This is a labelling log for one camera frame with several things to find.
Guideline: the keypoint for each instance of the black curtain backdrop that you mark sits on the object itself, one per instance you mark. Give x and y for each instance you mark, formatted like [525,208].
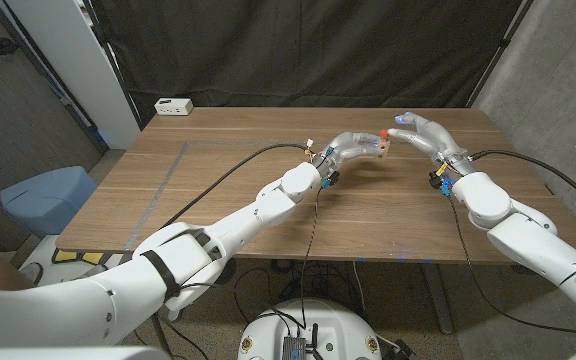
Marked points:
[308,50]

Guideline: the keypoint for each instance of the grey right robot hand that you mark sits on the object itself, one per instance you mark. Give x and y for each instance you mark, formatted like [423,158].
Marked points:
[435,140]

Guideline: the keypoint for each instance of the grey table leg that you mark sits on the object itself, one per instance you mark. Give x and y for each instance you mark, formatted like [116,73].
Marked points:
[438,300]

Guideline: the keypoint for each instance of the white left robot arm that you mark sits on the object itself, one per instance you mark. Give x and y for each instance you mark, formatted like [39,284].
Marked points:
[248,225]

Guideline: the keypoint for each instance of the white power strip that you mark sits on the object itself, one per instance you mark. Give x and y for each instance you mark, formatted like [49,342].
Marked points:
[173,106]

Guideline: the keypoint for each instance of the small wooden block with holes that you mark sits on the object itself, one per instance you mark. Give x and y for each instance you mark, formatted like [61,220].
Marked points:
[383,149]

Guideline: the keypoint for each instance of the black wall rail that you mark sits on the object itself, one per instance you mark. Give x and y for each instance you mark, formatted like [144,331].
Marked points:
[43,75]

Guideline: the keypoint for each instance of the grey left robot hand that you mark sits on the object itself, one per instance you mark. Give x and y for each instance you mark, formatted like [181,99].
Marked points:
[340,147]

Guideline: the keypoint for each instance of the grey electronics box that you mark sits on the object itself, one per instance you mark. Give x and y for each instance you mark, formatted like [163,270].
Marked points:
[294,347]

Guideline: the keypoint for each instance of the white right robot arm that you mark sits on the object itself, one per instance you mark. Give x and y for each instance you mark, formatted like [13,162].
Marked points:
[528,235]

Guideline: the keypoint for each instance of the black frame pole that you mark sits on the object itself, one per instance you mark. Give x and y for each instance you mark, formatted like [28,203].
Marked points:
[113,65]
[498,50]

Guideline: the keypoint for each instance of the wooden screw with red head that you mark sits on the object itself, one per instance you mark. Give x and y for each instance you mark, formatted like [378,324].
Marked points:
[384,133]

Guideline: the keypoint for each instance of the white cabinet panel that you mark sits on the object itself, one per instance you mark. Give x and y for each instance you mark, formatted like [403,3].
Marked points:
[78,65]

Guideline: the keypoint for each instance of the blue padded stool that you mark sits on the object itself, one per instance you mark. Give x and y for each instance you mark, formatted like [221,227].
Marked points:
[43,200]

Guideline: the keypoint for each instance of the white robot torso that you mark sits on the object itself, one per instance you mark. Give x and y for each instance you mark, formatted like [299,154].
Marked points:
[328,325]

